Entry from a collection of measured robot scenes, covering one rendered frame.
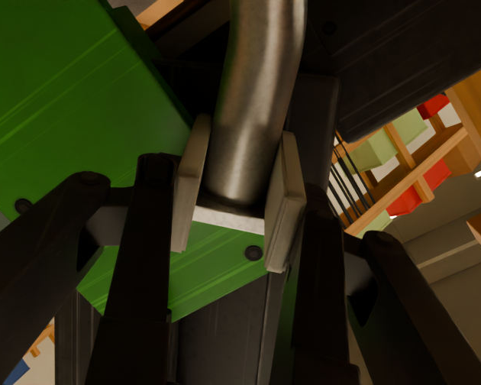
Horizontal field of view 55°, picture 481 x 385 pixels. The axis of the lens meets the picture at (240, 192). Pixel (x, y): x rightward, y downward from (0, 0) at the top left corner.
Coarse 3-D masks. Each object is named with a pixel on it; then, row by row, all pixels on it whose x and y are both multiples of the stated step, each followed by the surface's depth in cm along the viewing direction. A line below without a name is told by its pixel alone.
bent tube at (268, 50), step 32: (256, 0) 16; (288, 0) 17; (256, 32) 17; (288, 32) 17; (224, 64) 18; (256, 64) 17; (288, 64) 18; (224, 96) 18; (256, 96) 18; (288, 96) 19; (224, 128) 19; (256, 128) 18; (224, 160) 19; (256, 160) 19; (224, 192) 20; (256, 192) 20; (224, 224) 20; (256, 224) 20
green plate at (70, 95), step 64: (0, 0) 20; (64, 0) 20; (0, 64) 21; (64, 64) 21; (128, 64) 21; (0, 128) 23; (64, 128) 23; (128, 128) 22; (0, 192) 24; (192, 256) 25; (256, 256) 25
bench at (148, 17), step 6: (162, 0) 93; (168, 0) 95; (174, 0) 97; (180, 0) 99; (150, 6) 92; (156, 6) 94; (162, 6) 96; (168, 6) 98; (174, 6) 100; (144, 12) 93; (150, 12) 95; (156, 12) 97; (162, 12) 99; (138, 18) 95; (144, 18) 97; (150, 18) 99; (156, 18) 100; (150, 24) 102
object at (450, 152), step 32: (384, 128) 335; (416, 128) 351; (448, 128) 417; (352, 160) 348; (384, 160) 330; (416, 160) 378; (448, 160) 383; (480, 160) 384; (384, 192) 345; (416, 192) 342; (352, 224) 296; (384, 224) 323
